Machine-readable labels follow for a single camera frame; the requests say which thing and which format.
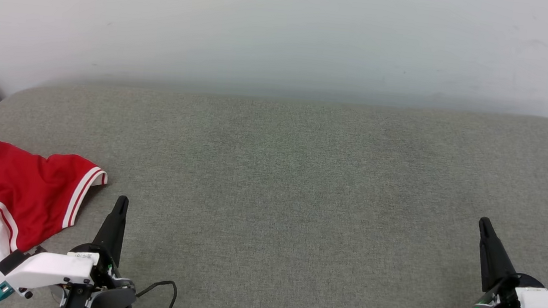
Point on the grey fabric sofa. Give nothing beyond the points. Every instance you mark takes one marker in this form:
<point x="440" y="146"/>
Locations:
<point x="279" y="200"/>

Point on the red white t-shirt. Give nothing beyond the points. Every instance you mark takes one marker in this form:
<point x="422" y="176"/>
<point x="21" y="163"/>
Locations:
<point x="9" y="184"/>

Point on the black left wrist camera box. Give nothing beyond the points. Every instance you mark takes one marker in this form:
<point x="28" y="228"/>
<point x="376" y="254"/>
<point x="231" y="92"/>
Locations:
<point x="12" y="260"/>

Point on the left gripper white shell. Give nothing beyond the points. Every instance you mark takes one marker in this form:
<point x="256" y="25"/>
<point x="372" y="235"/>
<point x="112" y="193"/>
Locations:
<point x="54" y="268"/>

